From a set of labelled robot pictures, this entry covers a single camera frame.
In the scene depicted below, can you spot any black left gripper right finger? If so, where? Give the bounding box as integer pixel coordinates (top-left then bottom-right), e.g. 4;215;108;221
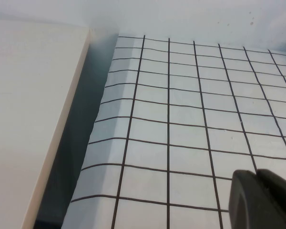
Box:
238;168;286;229

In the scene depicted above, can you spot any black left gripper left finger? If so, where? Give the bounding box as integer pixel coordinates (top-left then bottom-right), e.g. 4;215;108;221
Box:
228;169;259;229

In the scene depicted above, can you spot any white black-grid tablecloth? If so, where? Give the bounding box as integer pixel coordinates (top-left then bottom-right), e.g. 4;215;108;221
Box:
61;35;286;229

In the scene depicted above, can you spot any cream white board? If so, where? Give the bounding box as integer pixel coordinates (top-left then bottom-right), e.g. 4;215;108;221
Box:
0;18;96;229

